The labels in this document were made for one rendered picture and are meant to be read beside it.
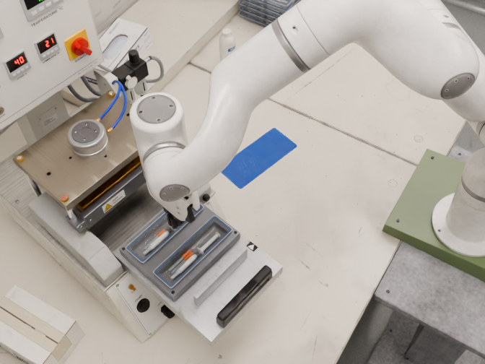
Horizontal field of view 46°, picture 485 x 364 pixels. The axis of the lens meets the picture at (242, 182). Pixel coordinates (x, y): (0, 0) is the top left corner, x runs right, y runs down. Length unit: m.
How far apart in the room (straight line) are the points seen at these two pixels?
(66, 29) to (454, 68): 0.77
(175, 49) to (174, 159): 1.09
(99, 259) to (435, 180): 0.91
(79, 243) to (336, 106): 0.92
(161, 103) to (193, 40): 1.06
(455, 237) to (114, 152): 0.86
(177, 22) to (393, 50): 1.25
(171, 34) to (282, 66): 1.16
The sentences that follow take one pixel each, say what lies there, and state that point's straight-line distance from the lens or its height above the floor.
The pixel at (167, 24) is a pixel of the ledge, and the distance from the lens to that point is 2.03.
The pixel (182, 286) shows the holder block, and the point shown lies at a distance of 1.19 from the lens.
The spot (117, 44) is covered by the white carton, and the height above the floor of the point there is 0.87.
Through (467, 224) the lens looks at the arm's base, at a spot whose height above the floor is 0.88.
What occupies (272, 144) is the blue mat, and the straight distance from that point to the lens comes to 1.70.
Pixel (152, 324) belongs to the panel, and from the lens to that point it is 1.40.
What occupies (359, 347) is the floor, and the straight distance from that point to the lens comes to 2.23.
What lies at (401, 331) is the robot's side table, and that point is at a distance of 2.27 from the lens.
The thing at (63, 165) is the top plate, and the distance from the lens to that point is 1.25.
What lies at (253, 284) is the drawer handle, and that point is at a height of 1.01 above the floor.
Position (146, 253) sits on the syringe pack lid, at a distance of 1.22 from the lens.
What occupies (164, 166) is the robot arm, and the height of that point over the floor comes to 1.37.
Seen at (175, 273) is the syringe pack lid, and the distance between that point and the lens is 1.19.
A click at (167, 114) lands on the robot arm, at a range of 0.90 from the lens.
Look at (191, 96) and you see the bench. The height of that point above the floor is 0.75.
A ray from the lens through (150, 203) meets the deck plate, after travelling 1.38.
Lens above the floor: 2.06
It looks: 54 degrees down
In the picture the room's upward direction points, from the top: straight up
